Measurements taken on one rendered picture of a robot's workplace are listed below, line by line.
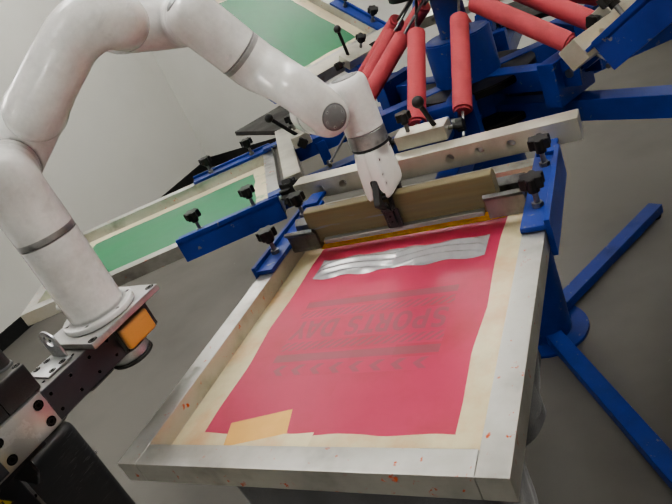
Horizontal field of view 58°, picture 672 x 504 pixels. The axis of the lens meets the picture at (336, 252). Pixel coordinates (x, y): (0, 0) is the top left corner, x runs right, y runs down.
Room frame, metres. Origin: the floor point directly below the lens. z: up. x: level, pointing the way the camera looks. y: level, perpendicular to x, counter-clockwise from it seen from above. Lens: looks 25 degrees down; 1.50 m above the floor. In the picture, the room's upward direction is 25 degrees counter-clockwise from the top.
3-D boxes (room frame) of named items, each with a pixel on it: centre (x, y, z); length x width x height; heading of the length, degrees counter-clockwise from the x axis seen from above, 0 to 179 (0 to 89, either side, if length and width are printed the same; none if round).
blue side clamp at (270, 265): (1.27, 0.08, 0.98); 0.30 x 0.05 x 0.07; 148
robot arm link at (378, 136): (1.11, -0.15, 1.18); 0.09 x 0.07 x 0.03; 147
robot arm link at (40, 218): (0.97, 0.41, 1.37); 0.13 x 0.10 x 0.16; 15
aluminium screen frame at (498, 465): (0.92, -0.03, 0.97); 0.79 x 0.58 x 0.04; 148
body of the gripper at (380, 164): (1.10, -0.14, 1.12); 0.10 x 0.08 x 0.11; 147
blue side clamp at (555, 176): (0.98, -0.39, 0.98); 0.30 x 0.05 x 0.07; 148
